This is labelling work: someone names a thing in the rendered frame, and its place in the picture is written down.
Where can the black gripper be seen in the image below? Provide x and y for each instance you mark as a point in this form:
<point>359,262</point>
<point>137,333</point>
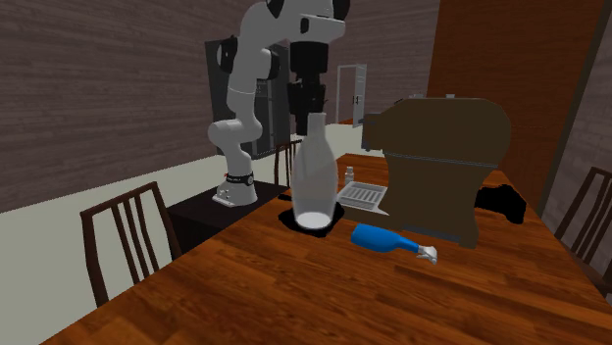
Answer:
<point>308,59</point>

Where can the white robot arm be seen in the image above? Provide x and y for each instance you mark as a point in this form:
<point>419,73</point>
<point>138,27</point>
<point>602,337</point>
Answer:
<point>239,100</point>

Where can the white door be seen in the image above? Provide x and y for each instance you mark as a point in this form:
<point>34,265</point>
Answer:
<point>359,95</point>

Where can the dark tall cabinet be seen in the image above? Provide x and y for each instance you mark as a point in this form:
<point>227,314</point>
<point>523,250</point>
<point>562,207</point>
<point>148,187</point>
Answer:
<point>277,114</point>

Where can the dark wooden chair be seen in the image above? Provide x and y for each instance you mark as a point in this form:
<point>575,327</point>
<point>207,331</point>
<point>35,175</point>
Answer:
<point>278,162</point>
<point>590,224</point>
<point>91,248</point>

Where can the clear glass carafe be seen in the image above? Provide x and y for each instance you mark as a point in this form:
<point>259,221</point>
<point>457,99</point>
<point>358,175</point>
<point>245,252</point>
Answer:
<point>313,167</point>

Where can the small white bottle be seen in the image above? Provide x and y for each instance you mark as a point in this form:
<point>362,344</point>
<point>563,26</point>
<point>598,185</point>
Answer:
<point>349,176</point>

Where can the white dish rack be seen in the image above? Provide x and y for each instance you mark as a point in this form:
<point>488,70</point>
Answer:
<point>362,196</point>

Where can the brown stand mixer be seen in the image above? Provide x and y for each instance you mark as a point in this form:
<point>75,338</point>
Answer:
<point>440,181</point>

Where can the dark robot stand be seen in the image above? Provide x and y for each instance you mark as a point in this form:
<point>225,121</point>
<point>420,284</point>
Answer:
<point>201,215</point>

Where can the blue spray bottle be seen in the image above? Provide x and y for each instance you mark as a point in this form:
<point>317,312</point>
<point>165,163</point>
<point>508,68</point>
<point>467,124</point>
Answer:
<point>377,237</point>

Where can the wooden dining table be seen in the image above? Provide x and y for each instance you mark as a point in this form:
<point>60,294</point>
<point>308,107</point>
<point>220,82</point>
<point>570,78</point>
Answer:
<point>296,291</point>

